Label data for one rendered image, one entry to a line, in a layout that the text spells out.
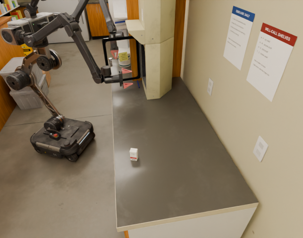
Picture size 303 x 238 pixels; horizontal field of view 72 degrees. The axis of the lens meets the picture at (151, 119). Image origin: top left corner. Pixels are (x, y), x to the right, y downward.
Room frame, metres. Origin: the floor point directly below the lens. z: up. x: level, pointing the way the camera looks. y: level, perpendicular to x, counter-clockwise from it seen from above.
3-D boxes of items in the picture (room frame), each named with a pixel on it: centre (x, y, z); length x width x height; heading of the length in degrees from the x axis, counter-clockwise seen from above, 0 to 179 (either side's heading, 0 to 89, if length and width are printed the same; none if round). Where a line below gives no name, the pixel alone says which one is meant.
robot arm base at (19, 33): (1.65, 0.96, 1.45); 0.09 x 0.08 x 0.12; 161
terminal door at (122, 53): (1.79, 0.24, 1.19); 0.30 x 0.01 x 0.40; 106
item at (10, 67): (3.06, 1.97, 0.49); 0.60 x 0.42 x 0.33; 9
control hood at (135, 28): (1.68, 0.12, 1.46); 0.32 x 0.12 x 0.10; 9
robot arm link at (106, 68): (1.43, 0.34, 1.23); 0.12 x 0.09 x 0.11; 71
